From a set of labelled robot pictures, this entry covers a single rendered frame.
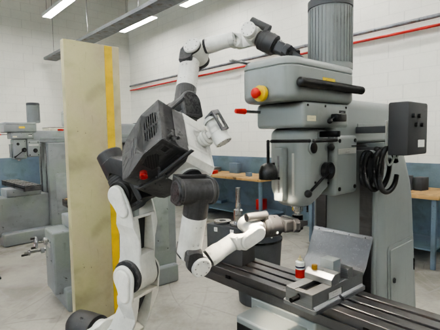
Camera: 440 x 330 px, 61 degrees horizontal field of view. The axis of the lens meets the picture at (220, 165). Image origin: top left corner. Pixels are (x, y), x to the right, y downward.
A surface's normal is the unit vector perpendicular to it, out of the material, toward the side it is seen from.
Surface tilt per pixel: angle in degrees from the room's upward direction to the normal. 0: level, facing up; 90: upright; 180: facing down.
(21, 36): 90
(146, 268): 80
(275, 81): 90
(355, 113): 90
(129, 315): 115
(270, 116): 90
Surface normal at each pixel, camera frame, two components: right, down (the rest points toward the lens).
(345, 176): 0.67, 0.04
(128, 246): -0.48, 0.07
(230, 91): -0.74, 0.06
